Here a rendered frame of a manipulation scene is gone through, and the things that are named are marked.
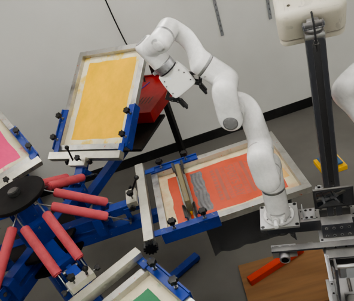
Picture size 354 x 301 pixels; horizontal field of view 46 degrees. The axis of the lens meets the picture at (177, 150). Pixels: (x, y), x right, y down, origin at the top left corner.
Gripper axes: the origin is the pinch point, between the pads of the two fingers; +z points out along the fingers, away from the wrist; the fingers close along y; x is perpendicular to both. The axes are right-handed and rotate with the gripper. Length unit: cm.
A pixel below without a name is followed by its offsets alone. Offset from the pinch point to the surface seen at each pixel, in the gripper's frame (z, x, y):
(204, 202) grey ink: 63, 33, -46
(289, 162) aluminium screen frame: 81, 48, 0
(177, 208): 57, 34, -60
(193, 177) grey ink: 60, 57, -51
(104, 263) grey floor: 104, 98, -184
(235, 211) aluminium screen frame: 67, 18, -30
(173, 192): 56, 48, -62
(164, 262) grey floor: 126, 86, -136
